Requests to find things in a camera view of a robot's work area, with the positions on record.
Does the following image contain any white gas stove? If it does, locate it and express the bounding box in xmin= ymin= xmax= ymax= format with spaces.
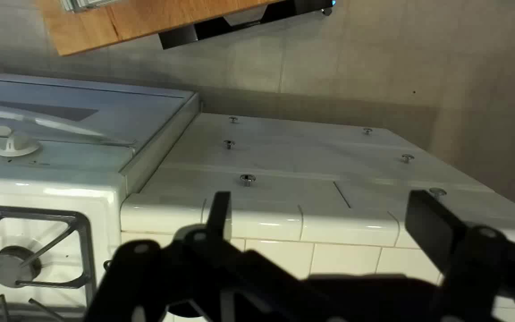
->
xmin=0 ymin=72 xmax=200 ymax=322

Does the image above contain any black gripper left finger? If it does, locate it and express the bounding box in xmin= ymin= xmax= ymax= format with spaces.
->
xmin=84 ymin=190 xmax=254 ymax=322

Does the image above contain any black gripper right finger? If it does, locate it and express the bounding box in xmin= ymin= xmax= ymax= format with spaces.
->
xmin=404 ymin=188 xmax=515 ymax=322

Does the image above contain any aluminium frame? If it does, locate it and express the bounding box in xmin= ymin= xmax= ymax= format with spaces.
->
xmin=59 ymin=0 xmax=120 ymax=15

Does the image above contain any white counter cabinet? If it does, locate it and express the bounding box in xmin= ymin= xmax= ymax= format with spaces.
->
xmin=134 ymin=111 xmax=515 ymax=240

